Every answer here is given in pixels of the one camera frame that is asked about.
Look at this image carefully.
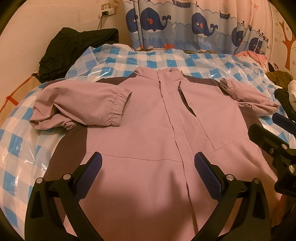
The blue white checkered plastic sheet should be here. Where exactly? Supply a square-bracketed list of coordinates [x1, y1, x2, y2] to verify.
[0, 43, 290, 239]

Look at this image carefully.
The pink and brown jacket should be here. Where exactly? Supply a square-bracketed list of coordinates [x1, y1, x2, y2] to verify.
[30, 67, 280, 240]

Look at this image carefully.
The red tree wall sticker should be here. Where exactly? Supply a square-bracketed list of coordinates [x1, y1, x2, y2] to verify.
[279, 21, 295, 70]

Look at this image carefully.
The pile of clothes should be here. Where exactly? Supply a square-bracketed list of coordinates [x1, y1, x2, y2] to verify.
[235, 51, 295, 121]

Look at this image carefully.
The black garment on bed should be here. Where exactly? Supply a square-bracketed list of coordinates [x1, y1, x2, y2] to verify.
[32, 27, 119, 83]

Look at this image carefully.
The wall power outlet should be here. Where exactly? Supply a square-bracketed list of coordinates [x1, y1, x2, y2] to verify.
[99, 3, 115, 18]

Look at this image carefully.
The whale pattern curtain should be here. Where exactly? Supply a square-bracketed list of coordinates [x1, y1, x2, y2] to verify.
[123, 0, 271, 55]

